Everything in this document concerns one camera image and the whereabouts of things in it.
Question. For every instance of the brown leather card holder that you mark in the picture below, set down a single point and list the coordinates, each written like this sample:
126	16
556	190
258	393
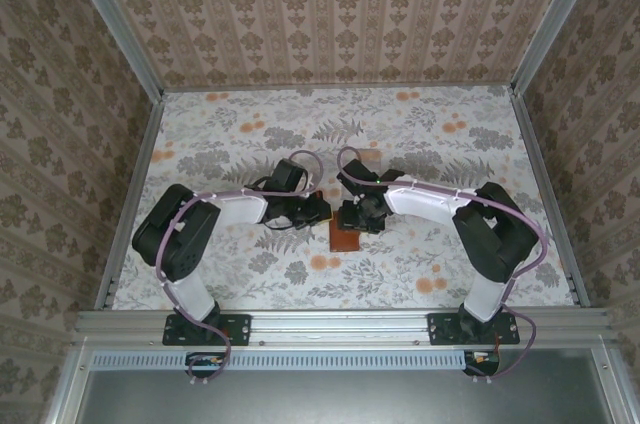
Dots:
345	243

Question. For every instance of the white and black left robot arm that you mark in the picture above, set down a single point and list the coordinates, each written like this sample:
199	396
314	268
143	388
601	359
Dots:
240	206

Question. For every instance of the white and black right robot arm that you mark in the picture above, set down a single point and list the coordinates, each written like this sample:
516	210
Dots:
425	201

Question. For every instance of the floral patterned table cover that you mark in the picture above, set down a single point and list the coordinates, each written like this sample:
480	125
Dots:
225	119

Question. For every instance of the black connector box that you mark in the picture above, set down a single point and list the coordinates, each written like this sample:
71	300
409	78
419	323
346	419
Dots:
205	363
482	363

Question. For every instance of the grey metal sheet panel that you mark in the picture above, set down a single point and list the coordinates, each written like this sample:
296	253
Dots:
325	399

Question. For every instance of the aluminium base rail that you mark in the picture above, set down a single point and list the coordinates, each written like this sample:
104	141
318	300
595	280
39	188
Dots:
340	326

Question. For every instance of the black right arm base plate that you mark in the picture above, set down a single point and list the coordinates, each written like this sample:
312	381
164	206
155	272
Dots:
440	329

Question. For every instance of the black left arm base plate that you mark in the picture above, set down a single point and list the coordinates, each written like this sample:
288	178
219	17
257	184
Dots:
240	329

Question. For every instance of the aluminium table side rail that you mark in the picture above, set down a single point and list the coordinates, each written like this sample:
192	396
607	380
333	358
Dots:
134	194
548	194

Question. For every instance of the aluminium frame post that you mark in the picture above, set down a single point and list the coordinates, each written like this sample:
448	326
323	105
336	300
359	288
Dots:
116	19
559	14

